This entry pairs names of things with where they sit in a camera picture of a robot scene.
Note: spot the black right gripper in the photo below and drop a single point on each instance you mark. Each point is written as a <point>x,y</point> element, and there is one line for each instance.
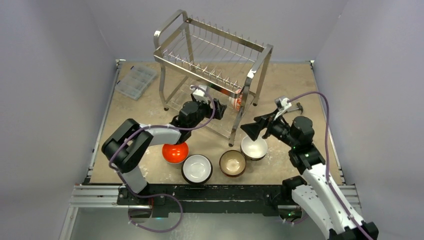
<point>268,122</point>

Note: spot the red orange bowl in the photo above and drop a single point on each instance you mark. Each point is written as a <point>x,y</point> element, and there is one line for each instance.
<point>175,153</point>

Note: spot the black handled claw hammer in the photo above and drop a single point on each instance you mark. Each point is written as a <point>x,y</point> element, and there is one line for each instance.
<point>297,108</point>

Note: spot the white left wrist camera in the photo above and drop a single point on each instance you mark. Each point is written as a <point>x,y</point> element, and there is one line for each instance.
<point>199,93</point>

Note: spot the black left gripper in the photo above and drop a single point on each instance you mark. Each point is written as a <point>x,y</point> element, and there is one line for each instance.
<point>219,109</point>

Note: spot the orange floral patterned bowl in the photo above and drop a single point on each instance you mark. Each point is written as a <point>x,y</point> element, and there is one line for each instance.
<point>236,102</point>

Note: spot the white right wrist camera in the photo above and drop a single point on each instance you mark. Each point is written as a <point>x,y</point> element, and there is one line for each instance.
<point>283,105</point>

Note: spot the dark bowl cream inside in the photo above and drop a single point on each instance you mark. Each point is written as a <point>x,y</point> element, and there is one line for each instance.
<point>254,150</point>

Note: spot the stainless steel dish rack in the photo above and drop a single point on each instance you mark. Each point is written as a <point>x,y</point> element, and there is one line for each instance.
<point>193,52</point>

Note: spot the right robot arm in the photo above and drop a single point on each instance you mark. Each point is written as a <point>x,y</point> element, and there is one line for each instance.
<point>314,189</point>

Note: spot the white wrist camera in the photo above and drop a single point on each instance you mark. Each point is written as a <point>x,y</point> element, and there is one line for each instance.
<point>283,105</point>
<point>199,93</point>

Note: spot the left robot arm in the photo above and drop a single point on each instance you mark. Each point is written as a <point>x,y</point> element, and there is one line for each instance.
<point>125,148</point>

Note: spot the brown bowl tan inside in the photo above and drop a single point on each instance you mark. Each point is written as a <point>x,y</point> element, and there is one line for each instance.
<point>232,163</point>

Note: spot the clear plastic organizer box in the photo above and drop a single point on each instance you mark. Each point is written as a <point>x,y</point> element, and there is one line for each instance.
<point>136,81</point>

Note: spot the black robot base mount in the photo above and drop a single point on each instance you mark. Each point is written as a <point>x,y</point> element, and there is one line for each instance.
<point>268,200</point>

